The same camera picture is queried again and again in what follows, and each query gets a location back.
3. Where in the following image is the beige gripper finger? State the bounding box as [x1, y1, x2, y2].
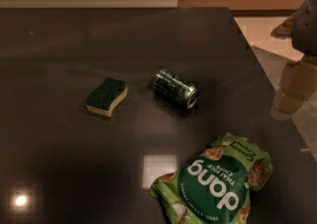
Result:
[270, 56, 317, 121]

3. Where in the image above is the green soda can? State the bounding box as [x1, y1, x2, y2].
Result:
[153, 68, 198, 109]

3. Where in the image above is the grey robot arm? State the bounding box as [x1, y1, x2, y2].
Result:
[270, 0, 317, 121]

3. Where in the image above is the green dang chips bag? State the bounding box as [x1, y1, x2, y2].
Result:
[150, 133, 272, 224]

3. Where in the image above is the green and yellow sponge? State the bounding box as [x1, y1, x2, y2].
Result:
[85, 77, 128, 117]

